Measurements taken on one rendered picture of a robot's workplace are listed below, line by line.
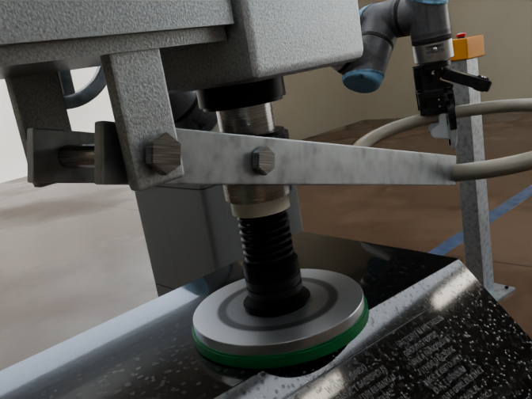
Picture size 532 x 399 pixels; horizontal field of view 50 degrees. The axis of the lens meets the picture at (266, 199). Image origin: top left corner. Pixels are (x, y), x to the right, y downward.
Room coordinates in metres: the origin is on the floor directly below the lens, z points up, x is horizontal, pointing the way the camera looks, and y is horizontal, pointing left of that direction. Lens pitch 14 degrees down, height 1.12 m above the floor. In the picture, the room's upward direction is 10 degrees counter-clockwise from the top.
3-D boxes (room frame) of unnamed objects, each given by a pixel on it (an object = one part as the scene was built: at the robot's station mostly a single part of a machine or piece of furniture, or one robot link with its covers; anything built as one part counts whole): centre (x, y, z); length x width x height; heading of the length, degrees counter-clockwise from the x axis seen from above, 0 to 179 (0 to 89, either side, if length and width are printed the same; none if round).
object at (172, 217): (1.89, 0.16, 0.43); 0.50 x 0.50 x 0.85; 42
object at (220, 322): (0.65, 0.01, 0.82); 0.21 x 0.21 x 0.01
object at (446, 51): (1.35, -0.44, 1.07); 0.10 x 0.09 x 0.05; 168
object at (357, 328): (0.65, 0.01, 0.82); 0.22 x 0.22 x 0.04
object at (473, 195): (2.26, -0.86, 0.54); 0.20 x 0.20 x 1.09; 36
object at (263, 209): (0.65, 0.01, 0.97); 0.07 x 0.07 x 0.04
